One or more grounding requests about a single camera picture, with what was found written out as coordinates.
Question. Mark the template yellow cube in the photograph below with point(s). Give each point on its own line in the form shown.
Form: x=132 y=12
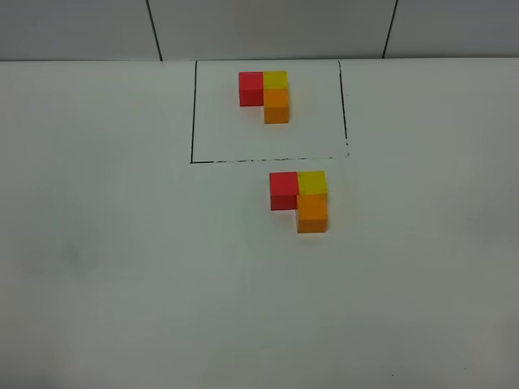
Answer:
x=275 y=80

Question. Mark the template orange cube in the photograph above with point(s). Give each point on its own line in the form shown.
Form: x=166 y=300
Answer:
x=276 y=106

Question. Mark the template red cube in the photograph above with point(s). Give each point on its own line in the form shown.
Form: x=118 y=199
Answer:
x=251 y=89

